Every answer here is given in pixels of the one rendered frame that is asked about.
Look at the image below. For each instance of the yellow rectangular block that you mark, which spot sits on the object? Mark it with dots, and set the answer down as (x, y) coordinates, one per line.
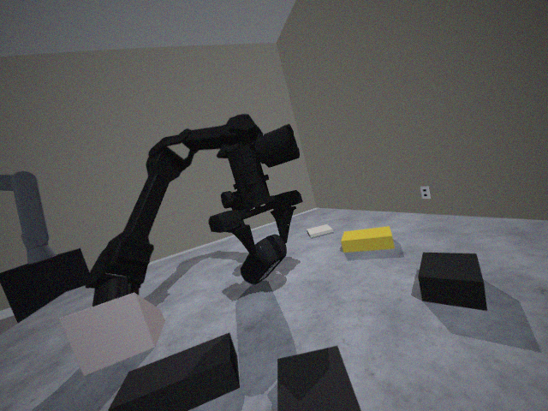
(367, 240)

